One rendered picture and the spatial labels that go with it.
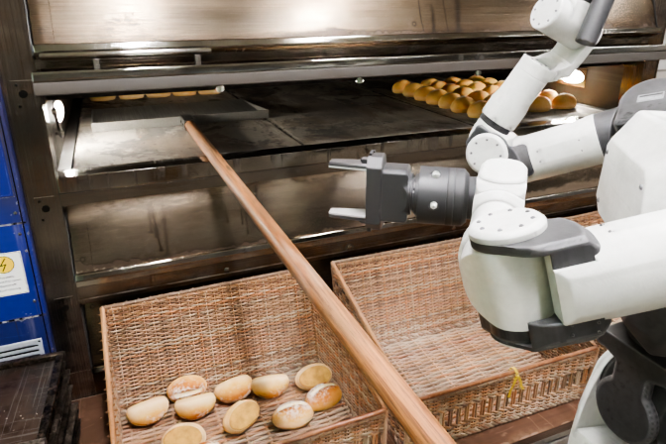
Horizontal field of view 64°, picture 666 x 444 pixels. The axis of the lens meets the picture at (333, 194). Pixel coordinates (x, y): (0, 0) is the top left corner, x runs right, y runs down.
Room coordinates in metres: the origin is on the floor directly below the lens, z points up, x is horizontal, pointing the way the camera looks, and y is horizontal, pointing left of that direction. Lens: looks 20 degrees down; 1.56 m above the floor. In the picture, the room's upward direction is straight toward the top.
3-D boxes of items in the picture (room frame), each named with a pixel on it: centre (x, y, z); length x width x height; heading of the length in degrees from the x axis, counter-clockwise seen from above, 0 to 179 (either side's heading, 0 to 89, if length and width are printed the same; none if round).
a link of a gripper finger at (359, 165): (0.80, -0.03, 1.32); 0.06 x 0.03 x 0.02; 78
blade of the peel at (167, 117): (1.85, 0.54, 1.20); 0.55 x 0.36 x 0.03; 113
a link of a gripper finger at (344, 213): (0.80, -0.03, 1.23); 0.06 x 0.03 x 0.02; 78
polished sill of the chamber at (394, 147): (1.52, -0.20, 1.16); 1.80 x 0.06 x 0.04; 113
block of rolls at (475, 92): (2.13, -0.57, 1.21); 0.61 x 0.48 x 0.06; 23
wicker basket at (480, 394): (1.26, -0.33, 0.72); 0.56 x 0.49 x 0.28; 111
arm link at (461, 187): (0.77, -0.23, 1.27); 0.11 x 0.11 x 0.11; 78
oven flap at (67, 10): (1.50, -0.21, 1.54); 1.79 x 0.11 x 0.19; 113
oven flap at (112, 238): (1.50, -0.21, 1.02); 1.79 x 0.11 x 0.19; 113
